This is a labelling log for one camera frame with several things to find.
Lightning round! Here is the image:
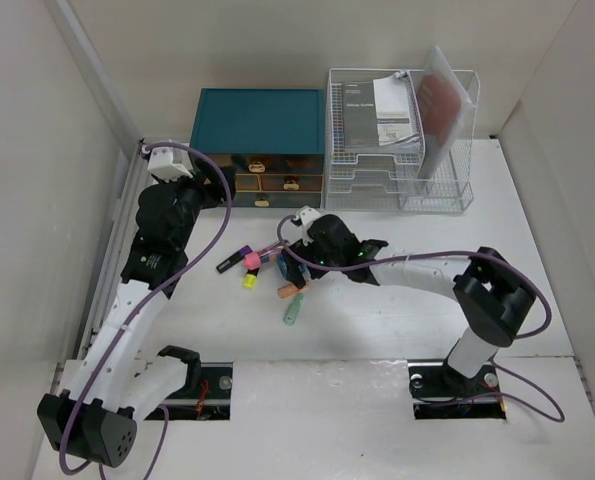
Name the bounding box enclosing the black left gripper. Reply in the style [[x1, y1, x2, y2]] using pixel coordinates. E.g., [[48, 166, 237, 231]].
[[158, 159, 234, 249]]

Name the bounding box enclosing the grey Canon setup guide booklet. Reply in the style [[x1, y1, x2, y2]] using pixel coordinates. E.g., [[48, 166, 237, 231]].
[[340, 74, 422, 151]]

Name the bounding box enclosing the blue round plastic jar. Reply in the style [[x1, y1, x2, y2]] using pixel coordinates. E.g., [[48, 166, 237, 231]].
[[277, 255, 309, 289]]

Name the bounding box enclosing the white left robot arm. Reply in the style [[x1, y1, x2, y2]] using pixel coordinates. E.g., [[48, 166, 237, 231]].
[[37, 168, 235, 476]]

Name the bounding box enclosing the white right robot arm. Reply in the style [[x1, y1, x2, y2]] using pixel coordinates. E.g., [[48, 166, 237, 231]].
[[284, 207, 537, 394]]

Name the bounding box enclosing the orange translucent capsule tube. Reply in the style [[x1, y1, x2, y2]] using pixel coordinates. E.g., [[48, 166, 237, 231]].
[[277, 283, 302, 299]]

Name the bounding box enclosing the colourful pen bundle pouch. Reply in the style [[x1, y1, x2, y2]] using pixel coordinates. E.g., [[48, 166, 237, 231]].
[[257, 242, 284, 264]]

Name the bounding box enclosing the green translucent capsule tube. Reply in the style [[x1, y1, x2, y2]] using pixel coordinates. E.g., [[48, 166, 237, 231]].
[[283, 293, 305, 326]]

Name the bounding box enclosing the pink yellow highlighter marker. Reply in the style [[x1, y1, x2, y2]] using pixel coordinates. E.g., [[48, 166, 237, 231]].
[[243, 252, 262, 290]]

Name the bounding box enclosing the black purple highlighter marker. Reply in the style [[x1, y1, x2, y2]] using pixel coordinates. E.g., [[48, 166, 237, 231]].
[[216, 245, 252, 274]]

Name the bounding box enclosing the teal drawer organizer box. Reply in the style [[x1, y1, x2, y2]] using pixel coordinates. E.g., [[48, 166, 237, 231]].
[[190, 88, 325, 209]]

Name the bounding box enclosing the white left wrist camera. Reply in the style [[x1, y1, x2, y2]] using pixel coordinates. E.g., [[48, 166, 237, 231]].
[[147, 147, 193, 182]]

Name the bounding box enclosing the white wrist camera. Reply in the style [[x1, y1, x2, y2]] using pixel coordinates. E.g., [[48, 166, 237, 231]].
[[147, 147, 193, 182], [296, 206, 321, 237]]

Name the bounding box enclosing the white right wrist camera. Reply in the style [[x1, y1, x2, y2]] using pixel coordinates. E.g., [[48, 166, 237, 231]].
[[296, 206, 321, 237]]

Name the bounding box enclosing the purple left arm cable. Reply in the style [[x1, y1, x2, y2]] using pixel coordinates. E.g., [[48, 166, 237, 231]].
[[57, 142, 237, 480]]

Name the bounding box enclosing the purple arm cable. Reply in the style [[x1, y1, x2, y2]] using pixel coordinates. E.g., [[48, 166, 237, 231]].
[[57, 142, 237, 480], [276, 213, 566, 425]]

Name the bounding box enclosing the white wire mesh file rack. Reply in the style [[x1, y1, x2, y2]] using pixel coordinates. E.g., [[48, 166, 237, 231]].
[[322, 68, 477, 214]]

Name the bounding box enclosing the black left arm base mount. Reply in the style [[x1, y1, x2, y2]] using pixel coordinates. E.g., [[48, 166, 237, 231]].
[[155, 345, 234, 421]]

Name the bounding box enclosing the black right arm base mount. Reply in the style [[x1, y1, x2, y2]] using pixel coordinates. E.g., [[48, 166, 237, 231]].
[[407, 360, 506, 420]]

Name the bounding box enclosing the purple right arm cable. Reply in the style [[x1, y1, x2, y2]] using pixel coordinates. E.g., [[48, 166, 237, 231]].
[[276, 213, 566, 425]]

